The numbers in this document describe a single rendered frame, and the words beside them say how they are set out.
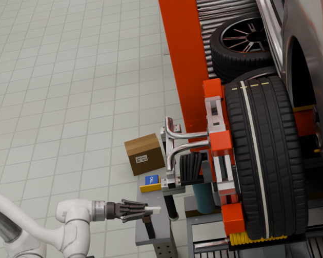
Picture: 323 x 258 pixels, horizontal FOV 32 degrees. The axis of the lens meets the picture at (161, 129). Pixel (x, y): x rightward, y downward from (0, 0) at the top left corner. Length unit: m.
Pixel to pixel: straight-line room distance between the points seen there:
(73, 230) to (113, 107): 2.21
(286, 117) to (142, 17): 3.74
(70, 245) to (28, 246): 0.48
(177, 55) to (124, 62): 2.36
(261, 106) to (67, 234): 0.92
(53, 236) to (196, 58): 1.03
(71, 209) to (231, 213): 0.69
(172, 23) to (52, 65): 2.84
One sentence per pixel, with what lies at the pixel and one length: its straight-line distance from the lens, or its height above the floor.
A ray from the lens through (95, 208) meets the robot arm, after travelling 2.39.
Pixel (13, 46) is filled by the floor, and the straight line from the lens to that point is 5.85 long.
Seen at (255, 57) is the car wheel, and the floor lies 0.50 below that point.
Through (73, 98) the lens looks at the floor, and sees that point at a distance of 4.66.
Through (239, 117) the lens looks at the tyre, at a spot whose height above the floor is 1.16.
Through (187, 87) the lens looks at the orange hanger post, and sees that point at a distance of 2.70.
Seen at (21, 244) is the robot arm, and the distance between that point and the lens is 2.71.
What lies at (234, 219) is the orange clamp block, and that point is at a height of 0.88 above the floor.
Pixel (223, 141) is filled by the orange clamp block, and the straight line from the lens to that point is 2.02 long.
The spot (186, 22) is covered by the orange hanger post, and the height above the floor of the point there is 1.28.
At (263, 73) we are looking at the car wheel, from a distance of 3.51.
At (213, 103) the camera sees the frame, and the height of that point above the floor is 1.11.
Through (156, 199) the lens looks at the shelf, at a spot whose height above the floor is 0.45.
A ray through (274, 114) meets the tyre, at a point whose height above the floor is 1.16.
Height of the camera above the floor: 2.42
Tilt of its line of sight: 37 degrees down
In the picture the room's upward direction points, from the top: 14 degrees counter-clockwise
